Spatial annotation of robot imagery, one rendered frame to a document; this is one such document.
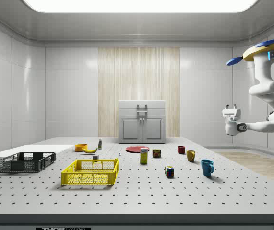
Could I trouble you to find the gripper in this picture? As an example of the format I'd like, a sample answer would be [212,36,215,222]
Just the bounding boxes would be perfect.
[222,103,242,121]

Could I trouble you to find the yellow mug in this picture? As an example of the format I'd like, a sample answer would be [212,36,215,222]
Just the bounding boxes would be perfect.
[186,149,197,162]

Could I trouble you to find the blue mug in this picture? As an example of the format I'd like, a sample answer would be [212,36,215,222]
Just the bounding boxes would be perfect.
[200,159,215,178]

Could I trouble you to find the drone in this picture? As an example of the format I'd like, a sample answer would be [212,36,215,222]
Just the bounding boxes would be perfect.
[226,38,274,67]

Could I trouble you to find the puzzle cube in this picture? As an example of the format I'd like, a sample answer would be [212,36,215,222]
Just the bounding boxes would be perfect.
[164,165,175,178]

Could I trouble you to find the white cabinet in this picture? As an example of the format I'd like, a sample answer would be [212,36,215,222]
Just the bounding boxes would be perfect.
[118,100,167,145]

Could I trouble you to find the yellow box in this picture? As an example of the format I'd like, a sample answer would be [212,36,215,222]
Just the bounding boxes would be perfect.
[140,147,150,165]

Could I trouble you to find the red plate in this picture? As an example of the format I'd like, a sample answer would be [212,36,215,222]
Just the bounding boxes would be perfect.
[125,145,150,154]

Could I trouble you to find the yellow bowl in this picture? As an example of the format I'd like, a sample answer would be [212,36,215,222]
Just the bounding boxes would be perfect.
[74,143,88,153]

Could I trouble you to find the yellow basket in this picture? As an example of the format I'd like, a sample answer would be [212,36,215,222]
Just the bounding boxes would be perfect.
[60,159,119,186]

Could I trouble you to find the dark grey basket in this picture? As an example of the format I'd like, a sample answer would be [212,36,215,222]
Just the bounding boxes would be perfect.
[0,151,57,173]

